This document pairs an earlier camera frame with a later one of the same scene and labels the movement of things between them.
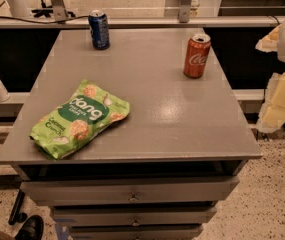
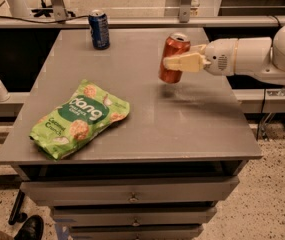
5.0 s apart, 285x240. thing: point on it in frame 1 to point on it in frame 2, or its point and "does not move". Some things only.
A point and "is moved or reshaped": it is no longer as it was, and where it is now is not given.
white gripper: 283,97 to 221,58
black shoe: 32,229 does not move
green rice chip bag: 69,124 does not move
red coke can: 196,56 is moved or reshaped
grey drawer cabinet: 159,173 does not move
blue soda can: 100,33 does not move
